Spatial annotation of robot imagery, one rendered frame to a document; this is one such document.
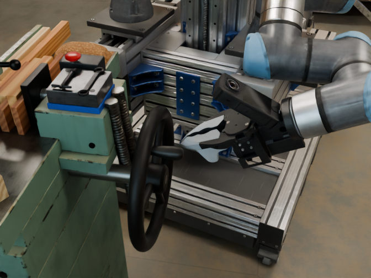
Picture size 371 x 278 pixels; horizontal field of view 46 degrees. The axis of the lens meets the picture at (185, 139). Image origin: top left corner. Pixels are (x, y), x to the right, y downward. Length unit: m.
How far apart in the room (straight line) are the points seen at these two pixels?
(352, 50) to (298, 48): 0.08
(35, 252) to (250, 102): 0.46
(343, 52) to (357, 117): 0.13
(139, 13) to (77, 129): 0.76
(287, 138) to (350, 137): 1.73
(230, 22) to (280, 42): 0.83
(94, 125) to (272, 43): 0.34
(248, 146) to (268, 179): 1.04
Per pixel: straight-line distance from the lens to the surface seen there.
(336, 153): 2.33
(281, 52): 0.75
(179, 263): 1.74
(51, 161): 0.85
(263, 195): 1.71
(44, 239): 0.88
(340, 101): 0.68
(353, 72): 0.71
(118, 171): 0.88
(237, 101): 0.68
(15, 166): 0.82
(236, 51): 1.33
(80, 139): 0.84
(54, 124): 0.84
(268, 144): 0.75
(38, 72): 0.89
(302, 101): 0.70
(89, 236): 1.10
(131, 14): 1.51
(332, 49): 0.76
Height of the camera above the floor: 1.41
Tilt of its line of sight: 38 degrees down
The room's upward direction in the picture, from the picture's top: straight up
